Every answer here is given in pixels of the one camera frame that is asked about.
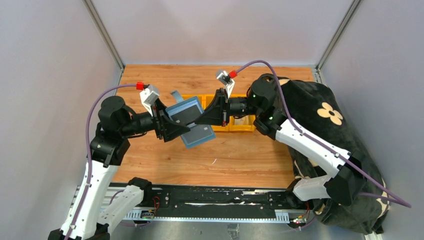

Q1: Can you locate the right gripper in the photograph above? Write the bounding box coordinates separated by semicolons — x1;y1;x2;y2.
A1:
195;88;262;128

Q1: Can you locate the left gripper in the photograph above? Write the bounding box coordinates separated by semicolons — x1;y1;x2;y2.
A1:
121;97;191;141

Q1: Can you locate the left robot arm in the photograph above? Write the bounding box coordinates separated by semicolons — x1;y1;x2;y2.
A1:
48;96;190;240

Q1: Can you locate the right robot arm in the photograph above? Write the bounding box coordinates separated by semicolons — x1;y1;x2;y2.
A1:
193;79;367;209

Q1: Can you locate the gold cards stack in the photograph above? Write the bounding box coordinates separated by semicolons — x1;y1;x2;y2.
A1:
234;116;251;126

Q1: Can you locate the middle yellow bin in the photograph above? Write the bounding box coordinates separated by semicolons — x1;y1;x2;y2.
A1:
202;94;230;132

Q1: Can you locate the right yellow bin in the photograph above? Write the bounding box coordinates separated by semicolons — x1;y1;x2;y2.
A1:
229;94;256;133

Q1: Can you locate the black floral plush blanket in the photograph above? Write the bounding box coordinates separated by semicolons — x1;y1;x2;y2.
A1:
258;73;389;235

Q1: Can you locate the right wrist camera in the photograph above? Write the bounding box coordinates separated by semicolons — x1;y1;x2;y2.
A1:
215;70;235;98

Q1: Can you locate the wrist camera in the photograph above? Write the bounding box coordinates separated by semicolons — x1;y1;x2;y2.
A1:
139;84;160;116
215;70;235;98

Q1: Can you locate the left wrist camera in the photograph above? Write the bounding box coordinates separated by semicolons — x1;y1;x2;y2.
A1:
139;84;160;116

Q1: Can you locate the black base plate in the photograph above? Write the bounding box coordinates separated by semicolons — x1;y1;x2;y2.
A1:
135;185;313;223

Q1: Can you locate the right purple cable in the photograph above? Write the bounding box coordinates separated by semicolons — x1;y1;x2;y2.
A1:
228;59;413;209

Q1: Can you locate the purple cable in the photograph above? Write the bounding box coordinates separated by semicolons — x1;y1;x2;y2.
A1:
62;81;147;240
228;59;413;209

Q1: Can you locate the aluminium frame rail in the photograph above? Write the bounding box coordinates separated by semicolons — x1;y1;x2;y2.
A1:
59;186;382;240

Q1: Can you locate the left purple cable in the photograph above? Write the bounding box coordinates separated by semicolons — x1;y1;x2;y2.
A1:
62;81;147;240

